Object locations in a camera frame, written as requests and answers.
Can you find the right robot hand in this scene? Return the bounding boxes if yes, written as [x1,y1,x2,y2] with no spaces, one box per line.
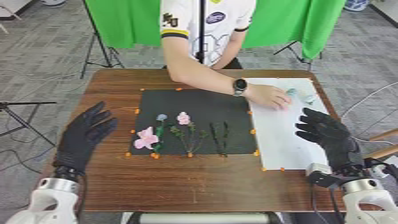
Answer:
[293,107,368,176]

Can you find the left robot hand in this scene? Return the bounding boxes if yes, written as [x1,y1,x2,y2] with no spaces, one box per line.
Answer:
[52,101,121,176]

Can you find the dark mat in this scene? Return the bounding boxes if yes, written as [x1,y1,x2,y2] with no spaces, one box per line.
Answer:
[128,88,259,156]

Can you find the person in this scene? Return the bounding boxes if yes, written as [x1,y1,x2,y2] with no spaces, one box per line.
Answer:
[158,0,293,111]

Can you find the white sheet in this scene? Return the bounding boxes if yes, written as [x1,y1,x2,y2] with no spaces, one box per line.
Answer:
[243,77,330,172]

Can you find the wooden chair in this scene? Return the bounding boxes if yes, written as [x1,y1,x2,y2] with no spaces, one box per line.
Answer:
[361,128,398,160]

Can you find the large pink flower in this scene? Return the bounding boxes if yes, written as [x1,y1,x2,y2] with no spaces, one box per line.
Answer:
[131,126,162,151]

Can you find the black tripod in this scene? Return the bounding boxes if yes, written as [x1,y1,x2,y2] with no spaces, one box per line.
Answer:
[0,100,59,148]

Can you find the branching green sprig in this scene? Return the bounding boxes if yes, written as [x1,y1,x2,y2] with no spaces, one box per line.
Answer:
[169,124,211,154]

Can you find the small pink flower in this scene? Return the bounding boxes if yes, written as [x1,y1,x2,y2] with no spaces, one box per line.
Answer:
[176,111,197,158]

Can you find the slender green sprig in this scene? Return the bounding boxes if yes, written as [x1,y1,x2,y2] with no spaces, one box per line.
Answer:
[210,121,231,158]

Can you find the black backdrop stand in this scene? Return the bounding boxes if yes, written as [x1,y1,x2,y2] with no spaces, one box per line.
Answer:
[272,40,325,72]

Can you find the black light stand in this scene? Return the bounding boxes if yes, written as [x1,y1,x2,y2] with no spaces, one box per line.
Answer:
[78,0,128,80]

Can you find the pale grey bar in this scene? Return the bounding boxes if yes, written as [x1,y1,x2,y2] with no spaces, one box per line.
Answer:
[126,212,281,224]

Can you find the black upright pole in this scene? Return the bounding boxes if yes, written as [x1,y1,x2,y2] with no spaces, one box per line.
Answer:
[195,0,208,66]

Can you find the white cable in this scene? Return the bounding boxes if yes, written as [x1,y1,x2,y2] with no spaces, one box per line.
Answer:
[339,80,398,129]

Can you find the black cable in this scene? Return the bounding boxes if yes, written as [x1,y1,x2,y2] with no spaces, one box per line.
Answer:
[307,186,346,224]

